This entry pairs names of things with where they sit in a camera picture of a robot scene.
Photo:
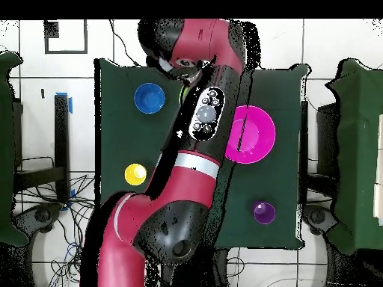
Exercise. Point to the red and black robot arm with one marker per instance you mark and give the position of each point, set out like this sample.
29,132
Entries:
179,194

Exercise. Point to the black square frame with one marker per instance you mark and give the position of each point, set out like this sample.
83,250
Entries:
51,30

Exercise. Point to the yellow cup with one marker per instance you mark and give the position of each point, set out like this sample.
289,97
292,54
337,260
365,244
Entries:
135,174

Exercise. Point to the purple cup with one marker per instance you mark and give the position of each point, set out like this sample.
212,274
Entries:
264,213

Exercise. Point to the black post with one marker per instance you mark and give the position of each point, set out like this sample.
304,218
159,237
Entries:
61,134

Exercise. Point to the large pink bowl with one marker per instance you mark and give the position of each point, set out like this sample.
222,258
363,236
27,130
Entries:
260,134

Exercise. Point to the white board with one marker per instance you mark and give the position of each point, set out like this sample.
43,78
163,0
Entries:
379,167

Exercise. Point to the black wheeled base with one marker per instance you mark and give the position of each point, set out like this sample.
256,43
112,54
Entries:
43,215
317,215

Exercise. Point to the dark green tablecloth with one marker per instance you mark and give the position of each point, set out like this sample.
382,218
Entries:
134,134

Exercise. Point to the green-clothed side table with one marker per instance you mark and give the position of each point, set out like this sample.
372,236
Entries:
359,149
6,149

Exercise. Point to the large green bowl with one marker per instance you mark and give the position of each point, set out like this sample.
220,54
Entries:
183,94

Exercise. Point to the blue tape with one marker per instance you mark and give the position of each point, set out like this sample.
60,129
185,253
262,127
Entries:
70,104

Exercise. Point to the blue bowl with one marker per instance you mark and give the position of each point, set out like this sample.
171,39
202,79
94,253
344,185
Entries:
149,98

